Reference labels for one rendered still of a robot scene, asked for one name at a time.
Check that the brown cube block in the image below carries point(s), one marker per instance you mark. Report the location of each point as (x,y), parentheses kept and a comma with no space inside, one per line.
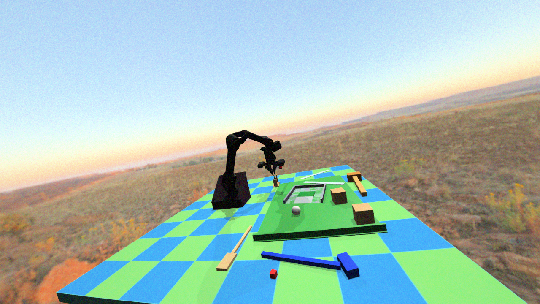
(339,196)
(363,214)

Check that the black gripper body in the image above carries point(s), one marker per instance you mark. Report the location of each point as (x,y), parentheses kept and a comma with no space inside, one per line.
(271,161)

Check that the green flat mat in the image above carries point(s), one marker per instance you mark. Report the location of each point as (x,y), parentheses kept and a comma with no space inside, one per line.
(279,216)

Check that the blue putter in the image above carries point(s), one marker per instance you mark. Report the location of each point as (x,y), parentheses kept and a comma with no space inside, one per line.
(344,261)

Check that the orange and yellow mallet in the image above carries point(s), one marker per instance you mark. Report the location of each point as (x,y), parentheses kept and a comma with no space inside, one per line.
(357,178)

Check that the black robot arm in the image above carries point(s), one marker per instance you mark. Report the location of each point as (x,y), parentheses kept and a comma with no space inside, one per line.
(233,142)

